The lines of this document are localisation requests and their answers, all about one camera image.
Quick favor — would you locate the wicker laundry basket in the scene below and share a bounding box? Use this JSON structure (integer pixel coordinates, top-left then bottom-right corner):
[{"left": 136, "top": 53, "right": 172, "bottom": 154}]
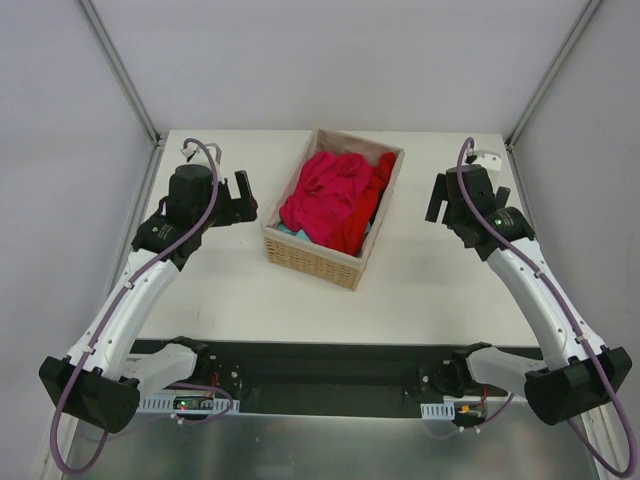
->
[{"left": 263, "top": 129, "right": 404, "bottom": 290}]

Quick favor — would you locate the magenta t shirt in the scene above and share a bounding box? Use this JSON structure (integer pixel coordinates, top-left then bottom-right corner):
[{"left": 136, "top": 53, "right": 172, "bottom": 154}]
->
[{"left": 279, "top": 151, "right": 373, "bottom": 247}]

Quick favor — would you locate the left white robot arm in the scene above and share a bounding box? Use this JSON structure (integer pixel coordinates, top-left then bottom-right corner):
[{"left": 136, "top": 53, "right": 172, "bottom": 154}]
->
[{"left": 39, "top": 164, "right": 258, "bottom": 434}]

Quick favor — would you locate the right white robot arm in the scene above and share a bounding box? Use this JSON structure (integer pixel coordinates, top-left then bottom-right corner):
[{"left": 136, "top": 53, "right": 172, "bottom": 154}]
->
[{"left": 426, "top": 164, "right": 632, "bottom": 425}]

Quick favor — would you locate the teal t shirt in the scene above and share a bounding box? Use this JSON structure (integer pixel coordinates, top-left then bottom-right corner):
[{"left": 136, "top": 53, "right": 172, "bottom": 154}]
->
[{"left": 277, "top": 222, "right": 372, "bottom": 250}]

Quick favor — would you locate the red t shirt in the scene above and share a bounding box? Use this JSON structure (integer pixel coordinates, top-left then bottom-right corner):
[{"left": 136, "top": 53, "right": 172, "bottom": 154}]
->
[{"left": 328, "top": 152, "right": 397, "bottom": 256}]

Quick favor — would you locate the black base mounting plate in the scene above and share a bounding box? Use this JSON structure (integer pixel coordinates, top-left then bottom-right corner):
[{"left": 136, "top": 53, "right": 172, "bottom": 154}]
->
[{"left": 124, "top": 339, "right": 546, "bottom": 415}]

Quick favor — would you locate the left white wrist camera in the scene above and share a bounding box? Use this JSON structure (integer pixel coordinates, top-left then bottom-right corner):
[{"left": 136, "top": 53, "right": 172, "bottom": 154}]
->
[{"left": 180, "top": 142, "right": 222, "bottom": 168}]

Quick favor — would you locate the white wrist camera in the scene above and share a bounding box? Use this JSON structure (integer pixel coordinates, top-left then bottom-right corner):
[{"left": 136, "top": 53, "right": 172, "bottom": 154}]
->
[
  {"left": 466, "top": 149, "right": 503, "bottom": 174},
  {"left": 180, "top": 142, "right": 222, "bottom": 168}
]

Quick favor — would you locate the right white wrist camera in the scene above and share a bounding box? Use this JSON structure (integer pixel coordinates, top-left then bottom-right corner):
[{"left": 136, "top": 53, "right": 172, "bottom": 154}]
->
[{"left": 466, "top": 149, "right": 503, "bottom": 174}]

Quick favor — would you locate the right aluminium frame post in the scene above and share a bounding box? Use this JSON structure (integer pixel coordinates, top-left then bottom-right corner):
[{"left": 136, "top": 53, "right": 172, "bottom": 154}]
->
[{"left": 505, "top": 0, "right": 605, "bottom": 152}]

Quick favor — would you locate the aluminium frame post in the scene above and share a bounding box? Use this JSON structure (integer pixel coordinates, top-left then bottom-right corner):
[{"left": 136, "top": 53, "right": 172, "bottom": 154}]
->
[
  {"left": 505, "top": 0, "right": 605, "bottom": 152},
  {"left": 75, "top": 0, "right": 162, "bottom": 146}
]

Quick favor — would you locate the right white cable duct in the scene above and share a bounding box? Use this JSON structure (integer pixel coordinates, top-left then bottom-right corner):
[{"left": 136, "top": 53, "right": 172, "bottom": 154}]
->
[{"left": 420, "top": 401, "right": 456, "bottom": 421}]

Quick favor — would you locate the white cable duct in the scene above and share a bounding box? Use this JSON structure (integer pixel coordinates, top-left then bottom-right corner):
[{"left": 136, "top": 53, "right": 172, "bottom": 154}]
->
[
  {"left": 420, "top": 401, "right": 456, "bottom": 421},
  {"left": 137, "top": 392, "right": 240, "bottom": 415}
]

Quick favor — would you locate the left aluminium frame post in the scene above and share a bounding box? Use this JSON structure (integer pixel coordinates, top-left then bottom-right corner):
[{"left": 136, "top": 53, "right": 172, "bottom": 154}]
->
[{"left": 75, "top": 0, "right": 162, "bottom": 146}]

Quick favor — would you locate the left white cable duct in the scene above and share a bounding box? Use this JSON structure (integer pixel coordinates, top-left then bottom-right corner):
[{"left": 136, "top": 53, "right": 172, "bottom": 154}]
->
[{"left": 137, "top": 392, "right": 240, "bottom": 415}]

